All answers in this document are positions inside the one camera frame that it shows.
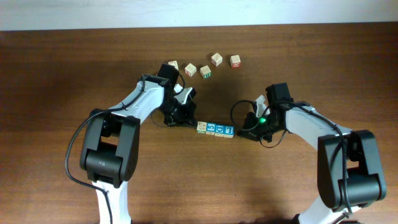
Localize green animal wooden block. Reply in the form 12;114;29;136
197;121;207;134

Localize blue 5 wooden block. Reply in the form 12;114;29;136
206;123;216;135

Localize blue D wooden block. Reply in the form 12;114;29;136
215;124;224;137

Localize blue L wooden block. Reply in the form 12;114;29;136
223;126;234;138

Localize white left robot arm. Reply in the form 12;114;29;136
80;63;197;223

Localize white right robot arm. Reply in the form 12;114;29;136
237;83;387;224

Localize picture wooden block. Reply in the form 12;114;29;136
185;63;197;77

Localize green R wooden block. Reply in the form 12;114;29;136
200;65;212;79

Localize green-sided J wooden block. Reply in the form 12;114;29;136
168;60;178;70

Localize plain tan wooden block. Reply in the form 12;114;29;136
211;53;223;67

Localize red U wooden block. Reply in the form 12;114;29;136
230;55;241;68

